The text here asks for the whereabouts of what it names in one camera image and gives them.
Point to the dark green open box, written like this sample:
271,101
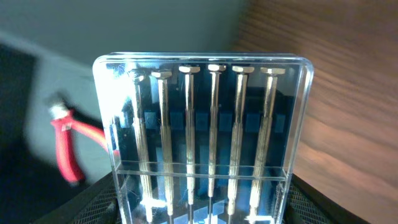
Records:
48,49

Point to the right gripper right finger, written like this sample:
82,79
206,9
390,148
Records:
305,204

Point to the red handled pliers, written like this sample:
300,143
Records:
64,124

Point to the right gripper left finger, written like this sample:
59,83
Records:
96,204

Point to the clear precision screwdriver case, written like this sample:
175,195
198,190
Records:
202,137

